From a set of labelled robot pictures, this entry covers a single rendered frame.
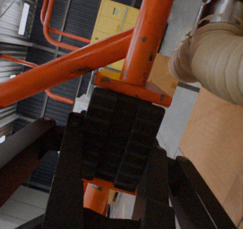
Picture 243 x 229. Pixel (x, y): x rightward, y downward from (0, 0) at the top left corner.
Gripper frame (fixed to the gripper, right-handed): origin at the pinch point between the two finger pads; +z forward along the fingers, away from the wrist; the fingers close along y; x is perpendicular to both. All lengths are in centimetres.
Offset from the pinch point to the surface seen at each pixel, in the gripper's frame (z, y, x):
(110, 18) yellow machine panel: 729, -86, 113
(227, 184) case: 0.2, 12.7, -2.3
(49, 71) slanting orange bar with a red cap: -0.7, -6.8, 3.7
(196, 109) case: 15.0, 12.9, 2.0
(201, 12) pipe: 0.0, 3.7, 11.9
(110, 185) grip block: -3.9, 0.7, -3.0
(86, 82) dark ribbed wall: 1042, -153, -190
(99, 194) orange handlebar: -2.9, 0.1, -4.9
